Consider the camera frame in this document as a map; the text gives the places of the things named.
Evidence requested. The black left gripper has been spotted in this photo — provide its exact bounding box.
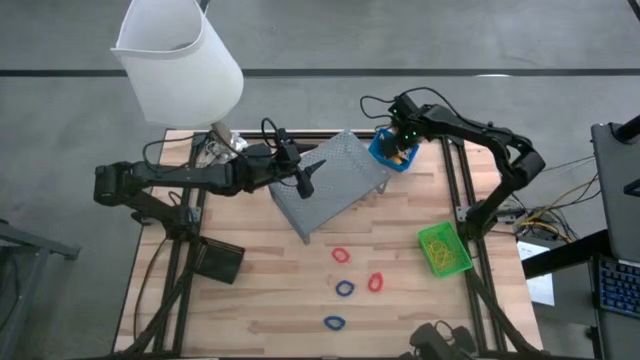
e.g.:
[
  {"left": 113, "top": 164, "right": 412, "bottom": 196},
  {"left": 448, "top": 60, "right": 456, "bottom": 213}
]
[{"left": 239, "top": 142, "right": 328, "bottom": 200}]

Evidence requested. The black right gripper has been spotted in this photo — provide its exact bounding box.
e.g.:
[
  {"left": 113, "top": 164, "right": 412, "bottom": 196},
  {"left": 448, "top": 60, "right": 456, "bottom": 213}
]
[{"left": 380, "top": 93, "right": 427, "bottom": 157}]

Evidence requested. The grey desk top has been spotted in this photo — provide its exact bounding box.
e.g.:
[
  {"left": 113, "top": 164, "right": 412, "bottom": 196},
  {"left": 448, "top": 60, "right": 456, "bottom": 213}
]
[{"left": 590, "top": 121, "right": 640, "bottom": 262}]

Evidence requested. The blue plastic basket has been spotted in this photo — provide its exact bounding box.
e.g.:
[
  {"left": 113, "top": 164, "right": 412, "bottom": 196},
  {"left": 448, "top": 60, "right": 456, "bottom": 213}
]
[{"left": 367, "top": 127, "right": 421, "bottom": 174}]

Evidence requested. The grey perforated metal shelf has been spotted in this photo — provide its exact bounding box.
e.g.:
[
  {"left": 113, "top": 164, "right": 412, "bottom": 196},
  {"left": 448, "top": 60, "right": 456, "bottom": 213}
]
[{"left": 268, "top": 129, "right": 394, "bottom": 245}]

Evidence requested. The silver lamp base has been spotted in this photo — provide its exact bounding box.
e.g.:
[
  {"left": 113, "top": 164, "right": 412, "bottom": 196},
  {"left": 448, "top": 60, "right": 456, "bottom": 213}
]
[{"left": 202, "top": 121, "right": 250, "bottom": 166}]

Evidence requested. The green plastic basket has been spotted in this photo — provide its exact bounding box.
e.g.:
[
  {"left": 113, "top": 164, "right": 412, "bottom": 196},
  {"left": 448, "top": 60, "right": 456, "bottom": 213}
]
[{"left": 417, "top": 221, "right": 475, "bottom": 280}]

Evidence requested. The black plastic basket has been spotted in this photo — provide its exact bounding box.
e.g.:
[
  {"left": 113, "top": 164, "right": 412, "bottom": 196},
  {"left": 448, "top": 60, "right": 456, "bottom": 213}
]
[{"left": 191, "top": 236, "right": 247, "bottom": 286}]

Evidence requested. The white paper sheet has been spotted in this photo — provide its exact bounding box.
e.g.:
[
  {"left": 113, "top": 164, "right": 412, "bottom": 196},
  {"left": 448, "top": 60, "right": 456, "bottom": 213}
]
[{"left": 516, "top": 240, "right": 557, "bottom": 308}]

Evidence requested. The backlit black keyboard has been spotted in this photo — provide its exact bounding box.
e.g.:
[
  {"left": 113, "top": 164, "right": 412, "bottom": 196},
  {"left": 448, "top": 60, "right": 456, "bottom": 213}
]
[{"left": 597, "top": 256, "right": 640, "bottom": 320}]

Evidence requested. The grey metal cart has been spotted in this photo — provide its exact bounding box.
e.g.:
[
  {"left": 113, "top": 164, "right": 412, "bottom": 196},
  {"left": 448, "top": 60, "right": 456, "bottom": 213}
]
[{"left": 0, "top": 218, "right": 82, "bottom": 360}]

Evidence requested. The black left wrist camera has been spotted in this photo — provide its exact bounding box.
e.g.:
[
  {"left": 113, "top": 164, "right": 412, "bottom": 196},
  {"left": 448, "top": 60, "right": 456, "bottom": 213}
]
[{"left": 277, "top": 141, "right": 303, "bottom": 164}]

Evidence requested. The black aluminium table frame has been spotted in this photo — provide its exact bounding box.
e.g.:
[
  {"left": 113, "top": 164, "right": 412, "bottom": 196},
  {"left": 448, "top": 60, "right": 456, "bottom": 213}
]
[{"left": 112, "top": 129, "right": 547, "bottom": 360}]

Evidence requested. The plastic-wrapped cord bundle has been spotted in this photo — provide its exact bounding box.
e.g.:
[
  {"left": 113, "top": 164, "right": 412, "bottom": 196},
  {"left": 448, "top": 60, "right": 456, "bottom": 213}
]
[{"left": 201, "top": 139, "right": 225, "bottom": 167}]

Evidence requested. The yellow and black cable bundle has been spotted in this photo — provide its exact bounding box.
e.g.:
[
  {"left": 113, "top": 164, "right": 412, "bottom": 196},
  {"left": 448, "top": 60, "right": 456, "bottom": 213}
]
[{"left": 499, "top": 155, "right": 601, "bottom": 244}]

